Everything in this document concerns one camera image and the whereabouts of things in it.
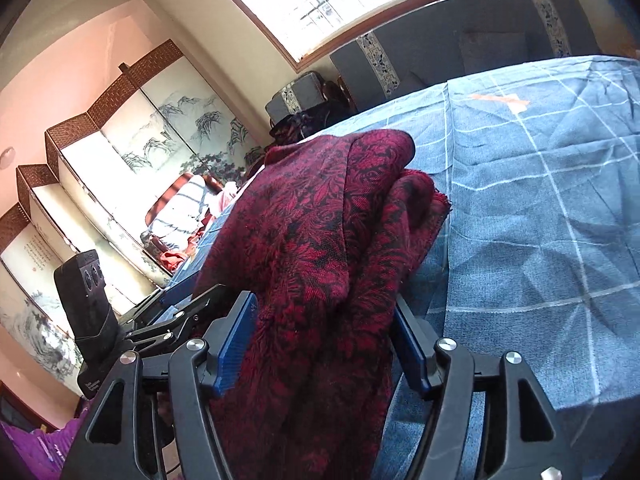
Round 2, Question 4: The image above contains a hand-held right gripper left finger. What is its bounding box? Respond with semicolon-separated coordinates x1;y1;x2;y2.
60;290;259;480

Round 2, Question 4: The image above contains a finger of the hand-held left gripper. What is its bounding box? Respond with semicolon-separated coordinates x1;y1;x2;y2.
117;272;202;328
125;284;237;356

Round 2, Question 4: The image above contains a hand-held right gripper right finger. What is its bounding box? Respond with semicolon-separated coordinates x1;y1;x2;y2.
392;294;583;480

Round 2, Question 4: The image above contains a dark red patterned sweater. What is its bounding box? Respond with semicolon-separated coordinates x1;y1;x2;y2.
192;129;453;480

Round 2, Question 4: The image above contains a wooden chair with striped cushion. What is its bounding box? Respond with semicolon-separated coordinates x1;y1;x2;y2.
145;172;227;257

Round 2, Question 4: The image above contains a pink cloth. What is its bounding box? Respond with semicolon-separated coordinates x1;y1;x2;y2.
207;182;239;219

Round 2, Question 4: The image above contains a purple patterned cloth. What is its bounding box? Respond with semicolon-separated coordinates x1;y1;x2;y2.
0;415;84;480

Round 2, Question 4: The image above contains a painted folding screen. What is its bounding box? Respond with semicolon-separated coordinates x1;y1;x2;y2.
0;39;267;377

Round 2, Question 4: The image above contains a blue checked bed sheet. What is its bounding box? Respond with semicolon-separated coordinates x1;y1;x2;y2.
165;55;640;480

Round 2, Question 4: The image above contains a dark bag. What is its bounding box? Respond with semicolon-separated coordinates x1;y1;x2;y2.
269;110;327;147

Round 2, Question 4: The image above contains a grey cushioned wooden chair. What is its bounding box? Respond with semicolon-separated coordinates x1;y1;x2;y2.
265;72;351;127

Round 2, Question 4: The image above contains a grey sofa with patterned stripes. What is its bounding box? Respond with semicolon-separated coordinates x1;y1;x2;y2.
329;0;601;109

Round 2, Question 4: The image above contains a plain grey pillow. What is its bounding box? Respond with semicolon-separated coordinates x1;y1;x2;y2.
460;31;531;77

